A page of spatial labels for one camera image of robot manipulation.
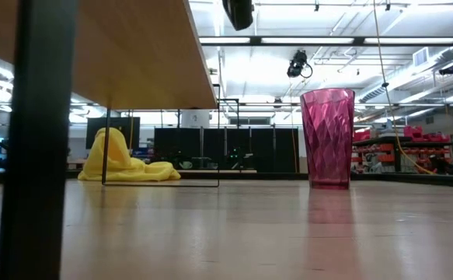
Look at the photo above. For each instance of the black table border rail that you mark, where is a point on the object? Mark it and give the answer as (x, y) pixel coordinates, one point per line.
(249, 176)

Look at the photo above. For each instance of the white air vent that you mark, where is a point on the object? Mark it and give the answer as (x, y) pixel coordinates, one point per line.
(421, 57)

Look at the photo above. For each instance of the black monitor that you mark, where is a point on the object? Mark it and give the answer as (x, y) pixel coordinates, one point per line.
(113, 121)

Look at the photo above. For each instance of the black partition wall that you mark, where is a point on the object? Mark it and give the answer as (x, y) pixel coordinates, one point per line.
(265, 151)

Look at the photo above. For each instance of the wooden shelf with black legs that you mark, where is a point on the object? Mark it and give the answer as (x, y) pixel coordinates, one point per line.
(133, 58)

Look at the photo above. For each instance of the black overhead camera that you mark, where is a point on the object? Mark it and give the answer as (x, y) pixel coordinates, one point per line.
(298, 62)

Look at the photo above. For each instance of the pink faceted plastic tumbler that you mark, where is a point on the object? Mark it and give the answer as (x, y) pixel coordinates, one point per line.
(327, 140)

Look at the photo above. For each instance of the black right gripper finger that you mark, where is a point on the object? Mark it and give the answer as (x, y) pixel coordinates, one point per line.
(237, 13)

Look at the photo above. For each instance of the rack with red bins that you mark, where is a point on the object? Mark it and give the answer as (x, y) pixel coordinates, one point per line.
(424, 138)

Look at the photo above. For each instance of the yellow cloth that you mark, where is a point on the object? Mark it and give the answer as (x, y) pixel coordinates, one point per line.
(133, 171)

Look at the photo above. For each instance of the white square column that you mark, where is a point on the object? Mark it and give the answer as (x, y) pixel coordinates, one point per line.
(195, 118)

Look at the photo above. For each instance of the black ceiling fixture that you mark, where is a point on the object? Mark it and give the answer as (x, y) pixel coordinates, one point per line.
(448, 70)

